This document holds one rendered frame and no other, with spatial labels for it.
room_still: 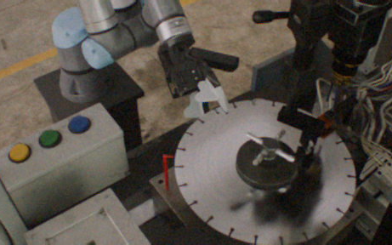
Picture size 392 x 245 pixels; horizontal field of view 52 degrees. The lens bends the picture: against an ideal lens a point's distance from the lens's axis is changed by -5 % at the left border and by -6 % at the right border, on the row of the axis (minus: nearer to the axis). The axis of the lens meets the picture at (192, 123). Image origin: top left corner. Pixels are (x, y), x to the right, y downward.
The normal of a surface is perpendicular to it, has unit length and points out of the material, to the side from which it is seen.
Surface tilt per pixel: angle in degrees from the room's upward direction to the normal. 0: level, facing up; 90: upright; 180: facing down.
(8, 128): 0
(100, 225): 0
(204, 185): 0
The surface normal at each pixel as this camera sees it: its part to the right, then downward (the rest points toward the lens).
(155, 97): 0.00, -0.69
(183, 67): 0.21, -0.23
